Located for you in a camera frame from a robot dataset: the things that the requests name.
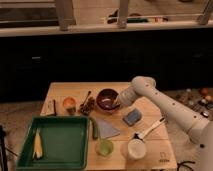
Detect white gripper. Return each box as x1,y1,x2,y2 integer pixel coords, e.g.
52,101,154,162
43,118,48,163
118,87,138,106

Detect dark red bowl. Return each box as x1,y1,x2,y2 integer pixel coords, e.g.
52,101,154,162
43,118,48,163
96,89,120,112

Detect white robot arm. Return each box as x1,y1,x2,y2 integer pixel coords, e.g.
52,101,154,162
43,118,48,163
118,76,213,171

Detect green plastic tray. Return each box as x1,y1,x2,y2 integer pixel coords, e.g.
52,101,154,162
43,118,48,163
16,116,90,171

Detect blue sponge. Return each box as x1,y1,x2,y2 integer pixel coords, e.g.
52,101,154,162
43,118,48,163
123,109,142,126

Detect grey triangular cloth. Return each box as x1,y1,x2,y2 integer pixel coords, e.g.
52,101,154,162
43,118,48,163
96,119,120,139

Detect dark brown whisk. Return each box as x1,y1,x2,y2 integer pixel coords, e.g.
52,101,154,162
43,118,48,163
79,92,95,115

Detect green cucumber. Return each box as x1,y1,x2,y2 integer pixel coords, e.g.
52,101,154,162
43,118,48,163
89,117,99,140

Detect white cup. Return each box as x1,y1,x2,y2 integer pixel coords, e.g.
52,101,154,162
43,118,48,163
127,139,146,160

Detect small green bowl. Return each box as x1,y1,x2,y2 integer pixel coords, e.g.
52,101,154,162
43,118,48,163
96,139,114,157

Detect orange cup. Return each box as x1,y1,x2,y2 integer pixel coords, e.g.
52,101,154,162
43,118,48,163
63,97,76,115

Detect yellow corn cob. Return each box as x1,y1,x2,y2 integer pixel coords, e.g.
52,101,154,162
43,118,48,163
33,130,43,159

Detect white handled brush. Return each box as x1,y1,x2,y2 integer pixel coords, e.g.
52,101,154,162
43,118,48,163
133,117,165,141

